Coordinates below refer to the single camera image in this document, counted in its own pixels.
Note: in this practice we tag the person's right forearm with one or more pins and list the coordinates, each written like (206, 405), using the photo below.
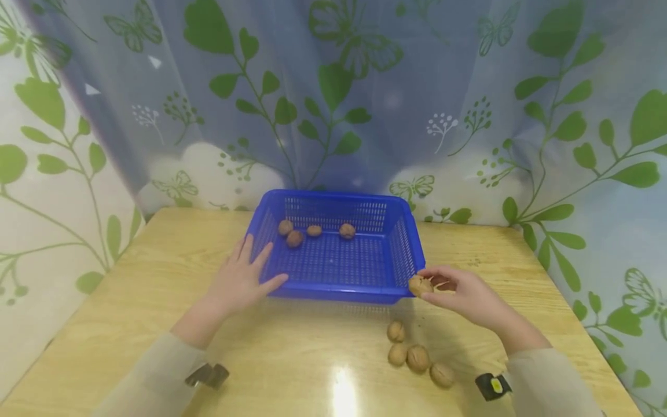
(542, 370)

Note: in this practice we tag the person's left index finger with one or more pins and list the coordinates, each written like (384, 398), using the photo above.
(263, 256)

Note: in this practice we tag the blue plastic mesh basket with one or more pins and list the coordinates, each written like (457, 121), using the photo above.
(338, 263)

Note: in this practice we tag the person's left middle finger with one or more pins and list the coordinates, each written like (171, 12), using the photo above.
(246, 247)

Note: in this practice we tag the person's right fingers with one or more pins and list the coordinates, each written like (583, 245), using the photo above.
(444, 284)

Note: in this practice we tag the black wrist band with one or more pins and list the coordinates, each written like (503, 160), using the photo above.
(492, 386)
(208, 375)

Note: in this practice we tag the walnut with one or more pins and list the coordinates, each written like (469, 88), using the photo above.
(418, 285)
(285, 227)
(294, 238)
(397, 354)
(442, 375)
(314, 230)
(347, 231)
(395, 331)
(418, 358)

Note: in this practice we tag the person's right index finger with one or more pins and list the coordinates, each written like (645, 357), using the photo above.
(435, 271)

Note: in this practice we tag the person's left hand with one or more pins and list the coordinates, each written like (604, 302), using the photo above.
(237, 286)

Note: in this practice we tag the person's left forearm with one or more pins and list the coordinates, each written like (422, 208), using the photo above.
(161, 370)

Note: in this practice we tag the person's right hand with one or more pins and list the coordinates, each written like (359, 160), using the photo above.
(469, 298)

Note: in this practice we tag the person's right thumb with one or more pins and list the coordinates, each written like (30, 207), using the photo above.
(435, 298)

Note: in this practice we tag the person's left thumb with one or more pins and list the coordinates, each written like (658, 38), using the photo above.
(273, 284)

